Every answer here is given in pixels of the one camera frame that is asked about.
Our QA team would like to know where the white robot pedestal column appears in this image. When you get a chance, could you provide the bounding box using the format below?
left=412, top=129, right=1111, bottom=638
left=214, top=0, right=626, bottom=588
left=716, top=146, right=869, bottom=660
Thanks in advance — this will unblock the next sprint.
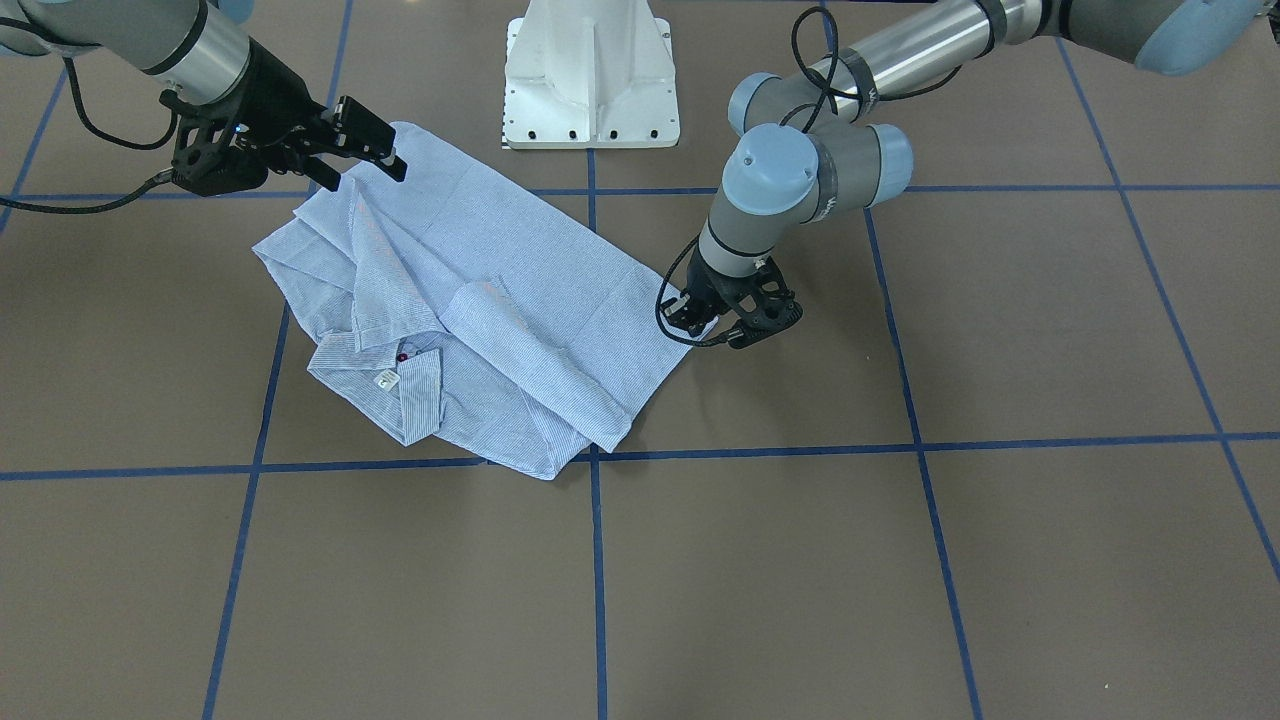
left=500, top=1, right=682, bottom=150

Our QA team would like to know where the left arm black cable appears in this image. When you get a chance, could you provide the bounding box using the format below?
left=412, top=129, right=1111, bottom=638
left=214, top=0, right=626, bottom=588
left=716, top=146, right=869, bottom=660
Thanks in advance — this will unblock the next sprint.
left=655, top=5, right=961, bottom=348

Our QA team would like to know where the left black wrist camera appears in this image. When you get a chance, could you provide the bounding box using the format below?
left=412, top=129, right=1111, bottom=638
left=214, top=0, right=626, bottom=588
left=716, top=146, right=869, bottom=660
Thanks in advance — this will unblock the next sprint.
left=721, top=258, right=803, bottom=348

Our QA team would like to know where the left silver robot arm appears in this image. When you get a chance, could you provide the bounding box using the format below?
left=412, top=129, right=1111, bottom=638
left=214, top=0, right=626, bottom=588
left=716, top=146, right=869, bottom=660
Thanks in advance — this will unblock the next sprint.
left=655, top=1, right=1277, bottom=348

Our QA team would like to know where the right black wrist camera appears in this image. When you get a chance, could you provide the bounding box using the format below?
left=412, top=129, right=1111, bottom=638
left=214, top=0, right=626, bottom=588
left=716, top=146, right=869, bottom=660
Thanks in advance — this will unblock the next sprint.
left=159, top=88, right=268, bottom=197

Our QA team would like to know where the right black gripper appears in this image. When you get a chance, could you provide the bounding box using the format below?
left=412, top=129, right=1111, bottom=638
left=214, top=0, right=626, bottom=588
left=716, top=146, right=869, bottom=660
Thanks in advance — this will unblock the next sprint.
left=227, top=40, right=408, bottom=191

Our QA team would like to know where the light blue striped shirt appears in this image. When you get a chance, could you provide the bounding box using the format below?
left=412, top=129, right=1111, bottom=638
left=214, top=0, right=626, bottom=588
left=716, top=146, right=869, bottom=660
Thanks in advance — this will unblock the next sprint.
left=253, top=122, right=687, bottom=480

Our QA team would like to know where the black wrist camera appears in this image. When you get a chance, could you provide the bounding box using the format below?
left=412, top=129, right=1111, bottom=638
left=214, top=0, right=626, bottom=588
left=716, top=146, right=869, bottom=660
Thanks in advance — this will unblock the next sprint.
left=159, top=88, right=268, bottom=197
left=721, top=258, right=803, bottom=348

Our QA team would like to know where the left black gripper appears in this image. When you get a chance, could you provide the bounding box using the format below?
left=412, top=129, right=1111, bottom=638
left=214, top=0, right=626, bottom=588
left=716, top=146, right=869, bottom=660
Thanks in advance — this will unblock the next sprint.
left=664, top=250, right=746, bottom=336

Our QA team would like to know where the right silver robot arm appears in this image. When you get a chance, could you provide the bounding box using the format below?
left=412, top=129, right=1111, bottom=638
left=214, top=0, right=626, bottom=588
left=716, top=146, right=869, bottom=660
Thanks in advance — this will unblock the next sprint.
left=3, top=1, right=407, bottom=197

